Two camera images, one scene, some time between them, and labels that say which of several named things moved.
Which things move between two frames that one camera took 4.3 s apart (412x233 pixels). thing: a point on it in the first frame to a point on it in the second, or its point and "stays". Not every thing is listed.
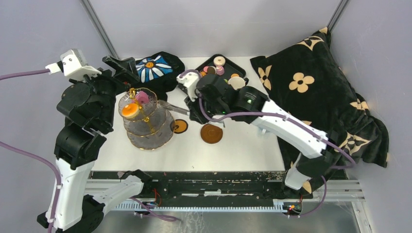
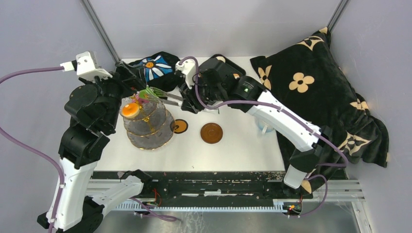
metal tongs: [166, 105] to [163, 99]
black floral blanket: [307, 80] stays
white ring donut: [219, 60] stays
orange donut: [129, 109] stays
